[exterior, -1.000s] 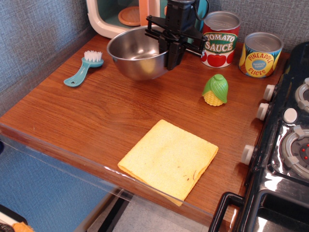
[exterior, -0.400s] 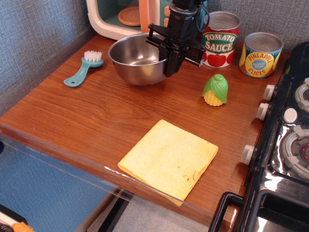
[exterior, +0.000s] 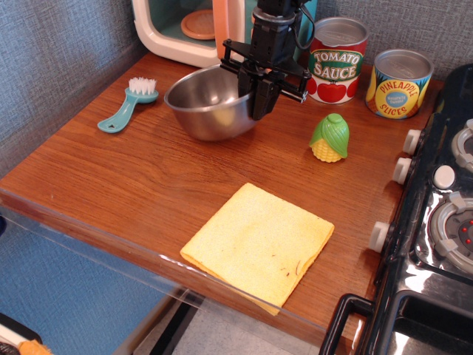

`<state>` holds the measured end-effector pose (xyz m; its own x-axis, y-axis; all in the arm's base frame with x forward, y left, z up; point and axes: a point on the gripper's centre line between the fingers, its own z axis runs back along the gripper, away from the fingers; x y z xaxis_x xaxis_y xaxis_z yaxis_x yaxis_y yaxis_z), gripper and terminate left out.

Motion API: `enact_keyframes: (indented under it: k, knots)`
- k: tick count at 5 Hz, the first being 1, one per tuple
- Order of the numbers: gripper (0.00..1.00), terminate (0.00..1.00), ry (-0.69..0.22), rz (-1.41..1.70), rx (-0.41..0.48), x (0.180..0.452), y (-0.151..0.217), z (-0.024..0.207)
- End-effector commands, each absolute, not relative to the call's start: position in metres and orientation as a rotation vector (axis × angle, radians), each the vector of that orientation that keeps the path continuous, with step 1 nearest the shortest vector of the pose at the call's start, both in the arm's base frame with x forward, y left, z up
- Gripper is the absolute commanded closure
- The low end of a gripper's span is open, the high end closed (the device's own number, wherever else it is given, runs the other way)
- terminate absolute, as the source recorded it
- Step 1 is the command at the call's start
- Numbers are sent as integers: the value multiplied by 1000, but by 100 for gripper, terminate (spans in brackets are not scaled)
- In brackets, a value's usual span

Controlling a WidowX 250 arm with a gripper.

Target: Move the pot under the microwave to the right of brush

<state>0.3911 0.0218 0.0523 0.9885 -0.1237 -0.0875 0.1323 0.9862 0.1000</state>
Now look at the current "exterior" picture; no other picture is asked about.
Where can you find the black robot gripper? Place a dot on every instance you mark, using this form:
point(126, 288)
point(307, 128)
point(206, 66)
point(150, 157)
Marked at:
point(265, 67)

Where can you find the stainless steel pot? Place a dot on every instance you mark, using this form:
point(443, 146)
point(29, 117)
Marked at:
point(208, 107)

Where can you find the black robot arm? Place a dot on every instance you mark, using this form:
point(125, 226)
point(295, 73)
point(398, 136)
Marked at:
point(281, 5)

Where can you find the orange microwave turntable plate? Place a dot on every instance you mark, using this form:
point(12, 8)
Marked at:
point(199, 25)

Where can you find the teal toy microwave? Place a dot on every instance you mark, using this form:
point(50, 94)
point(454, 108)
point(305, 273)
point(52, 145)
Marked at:
point(158, 27)

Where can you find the teal dish brush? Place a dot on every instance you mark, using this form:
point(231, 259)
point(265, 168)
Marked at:
point(140, 91)

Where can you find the tomato sauce can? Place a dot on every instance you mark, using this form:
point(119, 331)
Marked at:
point(336, 58)

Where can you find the toy corn cob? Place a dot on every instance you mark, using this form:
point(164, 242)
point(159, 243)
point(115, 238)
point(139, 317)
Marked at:
point(329, 142)

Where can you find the pineapple slices can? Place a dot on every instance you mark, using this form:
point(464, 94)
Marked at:
point(398, 83)

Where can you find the yellow folded cloth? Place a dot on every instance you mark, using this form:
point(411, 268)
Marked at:
point(260, 244)

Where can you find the white stove knob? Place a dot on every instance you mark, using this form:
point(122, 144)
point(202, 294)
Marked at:
point(401, 170)
point(378, 236)
point(411, 141)

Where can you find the white stove button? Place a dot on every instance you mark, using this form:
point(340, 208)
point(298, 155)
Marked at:
point(444, 177)

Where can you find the grey rear stove burner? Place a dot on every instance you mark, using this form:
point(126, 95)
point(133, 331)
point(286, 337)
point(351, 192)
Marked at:
point(458, 146)

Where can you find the grey stove burner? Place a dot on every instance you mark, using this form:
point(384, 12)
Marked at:
point(450, 228)
point(458, 146)

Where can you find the grey front stove burner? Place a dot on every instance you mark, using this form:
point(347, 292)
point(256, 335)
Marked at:
point(450, 228)

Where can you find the black toy stove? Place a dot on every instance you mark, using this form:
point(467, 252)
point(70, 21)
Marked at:
point(422, 303)

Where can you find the orange fuzzy object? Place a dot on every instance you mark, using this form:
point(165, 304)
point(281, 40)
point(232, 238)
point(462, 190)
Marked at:
point(33, 347)

